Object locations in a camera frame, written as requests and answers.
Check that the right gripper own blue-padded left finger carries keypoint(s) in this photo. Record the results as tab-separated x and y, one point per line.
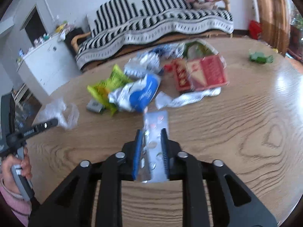
71	203

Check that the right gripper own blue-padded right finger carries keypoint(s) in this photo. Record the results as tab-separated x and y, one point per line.
212	194

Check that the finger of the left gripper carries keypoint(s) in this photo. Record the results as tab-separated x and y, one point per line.
39	128

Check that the clear plastic bag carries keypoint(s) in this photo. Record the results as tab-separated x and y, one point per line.
67	114

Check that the small grey white box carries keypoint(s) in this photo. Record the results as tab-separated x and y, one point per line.
95	106

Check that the yellow green popcorn bag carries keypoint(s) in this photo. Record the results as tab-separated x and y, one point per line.
101	90

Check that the white blue pouch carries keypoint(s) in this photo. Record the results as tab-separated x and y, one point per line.
135	96

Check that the silver pill blister pack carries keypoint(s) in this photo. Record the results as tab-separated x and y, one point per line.
151	164

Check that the white blue paper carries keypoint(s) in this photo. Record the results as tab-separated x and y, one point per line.
143	64

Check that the red plastic scrap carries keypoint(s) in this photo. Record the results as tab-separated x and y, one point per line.
167	68

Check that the red cigarette box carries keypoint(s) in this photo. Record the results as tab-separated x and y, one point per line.
199	74

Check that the blue silver wrapper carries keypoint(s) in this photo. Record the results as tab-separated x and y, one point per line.
174	50

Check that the green plastic toy shell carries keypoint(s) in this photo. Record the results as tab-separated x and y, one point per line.
260	57

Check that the white cabinet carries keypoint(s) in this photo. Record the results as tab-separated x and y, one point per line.
47	67

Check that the green white paper bowl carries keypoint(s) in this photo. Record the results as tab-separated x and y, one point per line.
198	49

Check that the black white striped sofa blanket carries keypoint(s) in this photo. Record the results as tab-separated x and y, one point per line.
118	23

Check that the red bag on floor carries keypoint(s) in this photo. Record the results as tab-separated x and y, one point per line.
255	30

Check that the brown curtain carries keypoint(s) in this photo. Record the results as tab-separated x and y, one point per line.
275	23

